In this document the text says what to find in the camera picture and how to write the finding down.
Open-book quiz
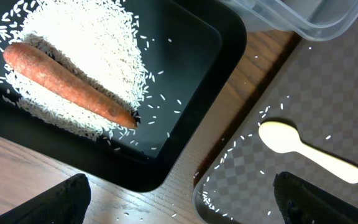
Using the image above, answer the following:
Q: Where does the black waste tray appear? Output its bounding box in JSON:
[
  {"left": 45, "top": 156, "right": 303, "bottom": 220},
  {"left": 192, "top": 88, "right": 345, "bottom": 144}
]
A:
[{"left": 0, "top": 1, "right": 246, "bottom": 192}]

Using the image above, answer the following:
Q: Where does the clear plastic bin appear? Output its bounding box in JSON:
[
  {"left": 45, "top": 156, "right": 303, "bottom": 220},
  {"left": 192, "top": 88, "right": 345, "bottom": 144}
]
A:
[{"left": 221, "top": 0, "right": 358, "bottom": 41}]

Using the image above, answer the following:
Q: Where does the yellow plastic spoon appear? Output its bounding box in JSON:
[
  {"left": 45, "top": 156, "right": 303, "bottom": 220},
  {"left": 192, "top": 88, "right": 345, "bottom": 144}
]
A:
[{"left": 259, "top": 121, "right": 358, "bottom": 184}]

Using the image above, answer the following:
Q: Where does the brown serving tray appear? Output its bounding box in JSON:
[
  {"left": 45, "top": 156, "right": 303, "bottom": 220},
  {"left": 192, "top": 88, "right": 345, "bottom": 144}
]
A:
[{"left": 193, "top": 18, "right": 358, "bottom": 223}]

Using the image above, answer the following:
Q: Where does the white rice pile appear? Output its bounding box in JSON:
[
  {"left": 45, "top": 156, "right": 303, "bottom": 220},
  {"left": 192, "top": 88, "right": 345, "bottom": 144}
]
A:
[{"left": 0, "top": 1, "right": 149, "bottom": 140}]

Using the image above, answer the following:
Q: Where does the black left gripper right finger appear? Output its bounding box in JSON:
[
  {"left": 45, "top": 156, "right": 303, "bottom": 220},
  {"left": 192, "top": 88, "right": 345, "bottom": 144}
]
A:
[{"left": 273, "top": 172, "right": 358, "bottom": 224}]

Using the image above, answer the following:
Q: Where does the orange carrot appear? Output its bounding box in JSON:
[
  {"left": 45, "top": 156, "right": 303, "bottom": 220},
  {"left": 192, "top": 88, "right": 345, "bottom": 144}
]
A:
[{"left": 2, "top": 42, "right": 137, "bottom": 129}]

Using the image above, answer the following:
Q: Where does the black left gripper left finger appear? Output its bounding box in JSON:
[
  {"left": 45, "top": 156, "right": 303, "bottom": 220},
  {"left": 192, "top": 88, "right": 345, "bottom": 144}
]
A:
[{"left": 0, "top": 174, "right": 91, "bottom": 224}]

